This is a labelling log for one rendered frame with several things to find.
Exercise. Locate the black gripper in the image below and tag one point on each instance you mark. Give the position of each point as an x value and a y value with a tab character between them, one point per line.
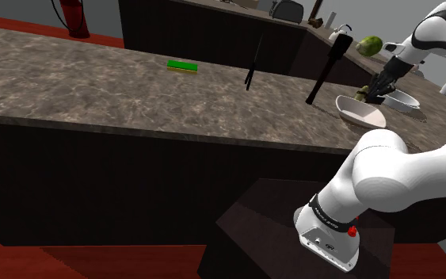
394	69

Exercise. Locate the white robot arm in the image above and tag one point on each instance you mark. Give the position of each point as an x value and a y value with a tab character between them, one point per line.
385	181

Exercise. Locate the grey round bowl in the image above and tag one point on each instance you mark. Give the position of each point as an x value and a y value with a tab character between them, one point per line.
404	101

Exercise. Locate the green round fruit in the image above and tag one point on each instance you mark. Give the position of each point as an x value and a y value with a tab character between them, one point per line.
369	46

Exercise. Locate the small olive green object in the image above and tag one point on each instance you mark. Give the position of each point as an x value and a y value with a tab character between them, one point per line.
361	94

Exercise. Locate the white oval bowl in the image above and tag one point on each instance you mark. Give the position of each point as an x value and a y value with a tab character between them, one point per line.
361	112

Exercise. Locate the white kettle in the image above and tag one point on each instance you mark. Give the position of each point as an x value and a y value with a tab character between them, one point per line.
336	34

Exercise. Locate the brown wooden utensil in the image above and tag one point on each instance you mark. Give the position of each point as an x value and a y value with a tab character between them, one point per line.
316	17

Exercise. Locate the grey toaster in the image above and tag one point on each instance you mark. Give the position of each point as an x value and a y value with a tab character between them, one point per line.
287	11

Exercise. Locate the black tongs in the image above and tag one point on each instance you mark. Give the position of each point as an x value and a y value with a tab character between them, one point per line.
251	73

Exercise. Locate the dark kitchen counter cabinet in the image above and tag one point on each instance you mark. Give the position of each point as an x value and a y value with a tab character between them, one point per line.
207	38

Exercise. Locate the dark robot stand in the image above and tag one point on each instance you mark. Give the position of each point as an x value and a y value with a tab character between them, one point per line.
261	231

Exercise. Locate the green and yellow sponge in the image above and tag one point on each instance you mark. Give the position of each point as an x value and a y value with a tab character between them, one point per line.
182	65

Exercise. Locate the red fire extinguisher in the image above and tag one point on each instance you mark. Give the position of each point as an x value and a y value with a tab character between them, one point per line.
74	17

